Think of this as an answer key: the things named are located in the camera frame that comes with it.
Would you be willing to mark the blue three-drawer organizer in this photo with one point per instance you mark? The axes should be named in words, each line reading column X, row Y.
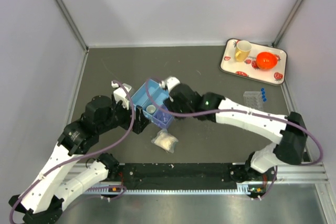
column 158, row 95

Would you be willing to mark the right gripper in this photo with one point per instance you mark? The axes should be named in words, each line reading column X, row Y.
column 170, row 104

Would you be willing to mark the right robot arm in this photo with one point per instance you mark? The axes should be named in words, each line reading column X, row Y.
column 286, row 134

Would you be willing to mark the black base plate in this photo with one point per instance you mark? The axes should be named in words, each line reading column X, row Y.
column 185, row 176

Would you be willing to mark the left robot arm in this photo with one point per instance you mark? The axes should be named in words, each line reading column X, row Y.
column 49, row 196

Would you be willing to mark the white cable duct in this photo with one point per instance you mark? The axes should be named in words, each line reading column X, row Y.
column 240, row 189

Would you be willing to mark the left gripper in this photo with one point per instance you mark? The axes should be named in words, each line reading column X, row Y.
column 142, row 120

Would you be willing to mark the clear test tube rack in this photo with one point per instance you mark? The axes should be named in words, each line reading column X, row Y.
column 253, row 99

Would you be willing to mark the bag of cotton balls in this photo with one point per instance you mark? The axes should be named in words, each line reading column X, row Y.
column 165, row 141

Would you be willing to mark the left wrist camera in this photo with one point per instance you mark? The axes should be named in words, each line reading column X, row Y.
column 120, row 95

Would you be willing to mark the clear glass beaker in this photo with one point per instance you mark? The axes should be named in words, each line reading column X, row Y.
column 163, row 117

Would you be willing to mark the yellow mug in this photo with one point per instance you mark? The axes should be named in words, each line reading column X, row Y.
column 242, row 50

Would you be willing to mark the small white plastic cup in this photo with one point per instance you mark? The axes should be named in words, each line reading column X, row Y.
column 150, row 109

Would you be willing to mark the orange bowl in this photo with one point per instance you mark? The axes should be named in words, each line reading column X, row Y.
column 266, row 60

